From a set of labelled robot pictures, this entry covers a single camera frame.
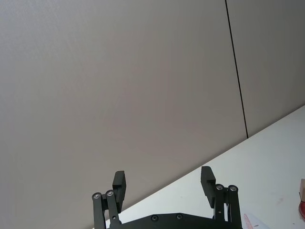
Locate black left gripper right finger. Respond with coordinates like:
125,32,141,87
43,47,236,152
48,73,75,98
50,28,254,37
201,166,243,229

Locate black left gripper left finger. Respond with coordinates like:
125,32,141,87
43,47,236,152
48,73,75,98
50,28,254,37
91,170,127,229

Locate white label with red print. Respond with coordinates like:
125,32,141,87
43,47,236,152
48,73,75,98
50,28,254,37
243,212,266,229

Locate red round object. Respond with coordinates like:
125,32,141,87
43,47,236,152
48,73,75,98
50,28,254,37
297,190,305,217

